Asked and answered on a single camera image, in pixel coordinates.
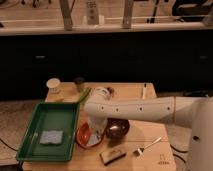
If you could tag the dark grapes bunch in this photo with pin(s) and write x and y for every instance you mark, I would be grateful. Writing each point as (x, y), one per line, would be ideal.
(111, 91)

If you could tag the wooden block brush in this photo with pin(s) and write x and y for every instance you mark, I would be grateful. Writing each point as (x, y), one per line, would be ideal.
(113, 154)

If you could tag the blue sponge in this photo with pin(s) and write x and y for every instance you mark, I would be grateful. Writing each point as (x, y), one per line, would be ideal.
(51, 137)

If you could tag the dark capped spice jar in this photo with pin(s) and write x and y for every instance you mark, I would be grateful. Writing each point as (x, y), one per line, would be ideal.
(79, 83)

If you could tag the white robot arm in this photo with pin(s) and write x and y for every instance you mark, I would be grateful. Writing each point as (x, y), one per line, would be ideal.
(193, 112)

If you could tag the white marker pen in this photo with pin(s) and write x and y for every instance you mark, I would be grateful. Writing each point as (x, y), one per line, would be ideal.
(144, 91)

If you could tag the red bowl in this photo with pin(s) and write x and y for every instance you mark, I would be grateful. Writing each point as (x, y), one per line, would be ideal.
(83, 134)

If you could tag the dark purple bowl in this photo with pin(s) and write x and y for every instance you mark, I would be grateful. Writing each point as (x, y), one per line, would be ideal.
(117, 128)

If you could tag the green plastic tray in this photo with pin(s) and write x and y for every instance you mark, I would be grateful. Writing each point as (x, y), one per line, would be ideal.
(50, 116)

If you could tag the green cucumber toy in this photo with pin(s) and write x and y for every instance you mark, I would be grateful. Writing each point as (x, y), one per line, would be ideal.
(84, 95)

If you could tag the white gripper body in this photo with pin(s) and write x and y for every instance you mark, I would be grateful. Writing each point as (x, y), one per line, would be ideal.
(97, 124)

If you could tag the silver fork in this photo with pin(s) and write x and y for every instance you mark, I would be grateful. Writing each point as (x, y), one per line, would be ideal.
(140, 151)

